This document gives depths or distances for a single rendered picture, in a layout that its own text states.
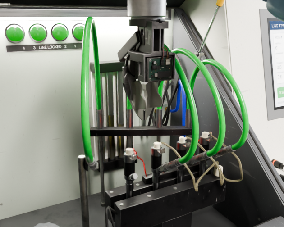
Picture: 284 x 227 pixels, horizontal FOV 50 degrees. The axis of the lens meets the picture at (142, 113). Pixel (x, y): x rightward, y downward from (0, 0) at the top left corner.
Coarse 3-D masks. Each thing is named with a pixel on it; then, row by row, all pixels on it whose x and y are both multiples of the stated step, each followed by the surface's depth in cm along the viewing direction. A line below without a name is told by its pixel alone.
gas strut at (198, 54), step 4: (220, 0) 84; (216, 4) 85; (220, 4) 85; (216, 8) 86; (216, 12) 87; (212, 20) 88; (208, 28) 90; (208, 32) 91; (204, 40) 92; (200, 48) 94; (196, 52) 96; (200, 52) 95; (200, 56) 95
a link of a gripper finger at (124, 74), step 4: (124, 68) 63; (124, 72) 63; (128, 72) 63; (124, 76) 63; (128, 76) 63; (132, 76) 63; (124, 80) 63; (128, 80) 63; (132, 80) 64; (124, 84) 63; (128, 84) 64; (124, 88) 64; (128, 88) 64; (128, 92) 65; (128, 96) 65; (132, 96) 65
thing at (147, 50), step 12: (132, 24) 59; (144, 24) 57; (156, 24) 56; (168, 24) 57; (144, 36) 60; (156, 36) 58; (144, 48) 60; (156, 48) 58; (132, 60) 61; (144, 60) 57; (156, 60) 58; (168, 60) 59; (132, 72) 63; (144, 72) 57; (156, 72) 59; (168, 72) 60
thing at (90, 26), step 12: (84, 36) 58; (96, 36) 79; (84, 48) 56; (96, 48) 82; (84, 60) 55; (96, 60) 84; (84, 72) 54; (96, 72) 86; (84, 84) 53; (96, 84) 88; (84, 96) 52; (96, 96) 90; (84, 108) 52; (84, 120) 52; (84, 132) 53; (84, 144) 54
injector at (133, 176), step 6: (126, 156) 75; (126, 162) 76; (132, 162) 76; (126, 168) 76; (132, 168) 76; (126, 174) 77; (132, 174) 76; (126, 180) 78; (132, 180) 76; (126, 186) 79; (132, 186) 79; (126, 192) 79; (132, 192) 79; (126, 198) 80
